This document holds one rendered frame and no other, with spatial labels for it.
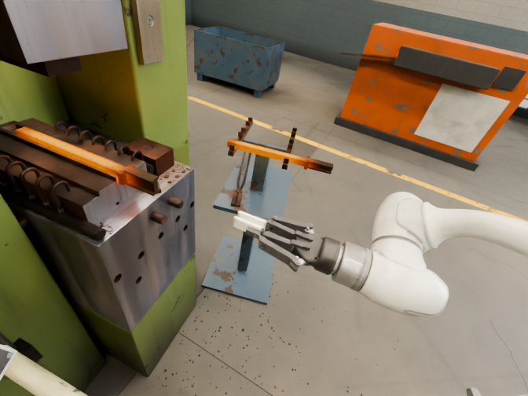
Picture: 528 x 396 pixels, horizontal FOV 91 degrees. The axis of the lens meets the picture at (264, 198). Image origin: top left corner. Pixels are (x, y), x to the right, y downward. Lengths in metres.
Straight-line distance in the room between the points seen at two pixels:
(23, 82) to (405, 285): 1.17
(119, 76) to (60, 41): 0.39
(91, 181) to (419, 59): 3.47
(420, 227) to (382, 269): 0.13
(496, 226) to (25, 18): 0.82
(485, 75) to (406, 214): 3.23
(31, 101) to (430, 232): 1.19
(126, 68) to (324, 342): 1.50
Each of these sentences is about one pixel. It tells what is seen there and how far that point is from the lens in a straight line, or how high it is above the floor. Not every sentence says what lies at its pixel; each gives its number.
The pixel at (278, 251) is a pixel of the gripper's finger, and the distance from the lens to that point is 0.54.
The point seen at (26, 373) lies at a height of 0.64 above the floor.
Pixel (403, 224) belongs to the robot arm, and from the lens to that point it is 0.63.
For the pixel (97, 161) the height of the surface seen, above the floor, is 1.01.
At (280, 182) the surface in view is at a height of 0.67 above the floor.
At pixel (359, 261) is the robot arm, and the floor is 1.04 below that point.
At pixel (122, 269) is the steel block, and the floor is 0.78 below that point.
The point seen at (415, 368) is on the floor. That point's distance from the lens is 1.82.
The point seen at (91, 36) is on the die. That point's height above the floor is 1.30.
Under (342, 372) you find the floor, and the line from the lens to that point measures 1.61.
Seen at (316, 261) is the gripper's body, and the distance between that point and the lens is 0.55.
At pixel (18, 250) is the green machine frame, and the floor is 0.84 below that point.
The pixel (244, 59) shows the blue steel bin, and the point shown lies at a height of 0.50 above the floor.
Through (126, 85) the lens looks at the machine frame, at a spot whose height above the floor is 1.12.
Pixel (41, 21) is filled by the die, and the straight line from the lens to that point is 0.57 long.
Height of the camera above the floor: 1.42
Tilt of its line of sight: 39 degrees down
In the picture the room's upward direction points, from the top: 12 degrees clockwise
